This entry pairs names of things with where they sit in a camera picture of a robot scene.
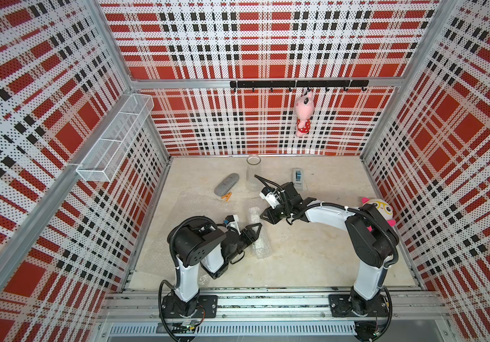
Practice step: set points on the pink owl plush toy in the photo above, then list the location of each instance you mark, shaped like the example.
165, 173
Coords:
383, 208

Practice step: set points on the grey tape dispenser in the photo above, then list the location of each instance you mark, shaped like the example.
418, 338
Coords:
298, 179

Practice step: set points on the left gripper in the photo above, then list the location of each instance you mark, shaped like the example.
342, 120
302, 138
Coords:
250, 233

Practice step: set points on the pink hanging plush toy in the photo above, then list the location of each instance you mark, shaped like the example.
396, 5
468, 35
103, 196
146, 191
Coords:
304, 109

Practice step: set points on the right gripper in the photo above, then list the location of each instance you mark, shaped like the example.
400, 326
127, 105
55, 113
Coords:
269, 214

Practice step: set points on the orange scissors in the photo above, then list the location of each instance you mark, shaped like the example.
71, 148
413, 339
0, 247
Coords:
226, 197

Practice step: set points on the bubble wrap sheet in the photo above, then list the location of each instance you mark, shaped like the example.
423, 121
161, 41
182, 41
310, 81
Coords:
154, 262
262, 248

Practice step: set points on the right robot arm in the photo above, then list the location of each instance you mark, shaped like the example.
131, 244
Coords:
371, 233

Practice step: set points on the black hook rail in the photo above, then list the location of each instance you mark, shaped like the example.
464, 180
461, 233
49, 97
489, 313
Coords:
344, 84

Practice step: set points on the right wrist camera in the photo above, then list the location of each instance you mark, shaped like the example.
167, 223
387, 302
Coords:
270, 196

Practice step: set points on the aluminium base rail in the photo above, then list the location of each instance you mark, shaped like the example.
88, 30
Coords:
276, 314

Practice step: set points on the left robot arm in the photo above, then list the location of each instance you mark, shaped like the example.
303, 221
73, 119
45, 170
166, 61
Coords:
199, 243

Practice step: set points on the clear glass vase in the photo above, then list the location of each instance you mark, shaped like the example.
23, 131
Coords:
253, 168

